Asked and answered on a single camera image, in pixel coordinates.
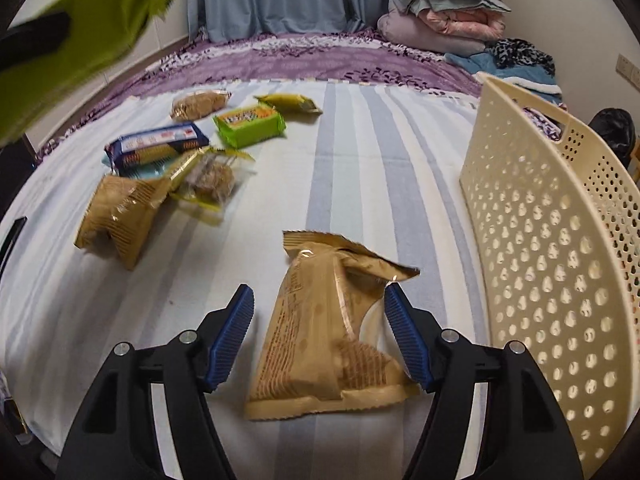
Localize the tan snack bag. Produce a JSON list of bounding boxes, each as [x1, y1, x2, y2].
[[74, 147, 212, 271], [245, 231, 420, 420]]

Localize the clear brown cookie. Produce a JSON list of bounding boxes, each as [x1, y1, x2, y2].
[[165, 146, 255, 221]]

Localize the blue biscuit package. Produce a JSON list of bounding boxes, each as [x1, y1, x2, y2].
[[104, 122, 209, 174]]

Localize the small green snack box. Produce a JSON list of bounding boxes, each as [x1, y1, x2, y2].
[[213, 104, 286, 150]]

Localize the large green snack package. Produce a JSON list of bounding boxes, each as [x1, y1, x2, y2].
[[1, 0, 172, 145]]

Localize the blue striped blanket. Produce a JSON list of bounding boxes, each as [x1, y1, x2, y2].
[[1, 82, 486, 479]]

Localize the cream perforated plastic basket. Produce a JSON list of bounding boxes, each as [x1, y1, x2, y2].
[[460, 75, 639, 477]]

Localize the clear bag of crackers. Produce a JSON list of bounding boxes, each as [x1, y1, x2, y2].
[[169, 90, 231, 122]]

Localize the small olive yellow packet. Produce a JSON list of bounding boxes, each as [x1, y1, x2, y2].
[[255, 93, 322, 115]]

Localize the purple floral bedsheet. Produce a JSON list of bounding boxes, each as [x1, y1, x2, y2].
[[36, 29, 480, 164]]

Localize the blue and leopard clothes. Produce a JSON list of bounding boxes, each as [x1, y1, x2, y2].
[[445, 38, 563, 104]]

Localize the black bag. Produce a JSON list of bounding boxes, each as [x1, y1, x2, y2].
[[589, 107, 637, 168]]

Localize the stack of folded quilts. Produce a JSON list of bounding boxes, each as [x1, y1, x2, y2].
[[376, 0, 511, 56]]

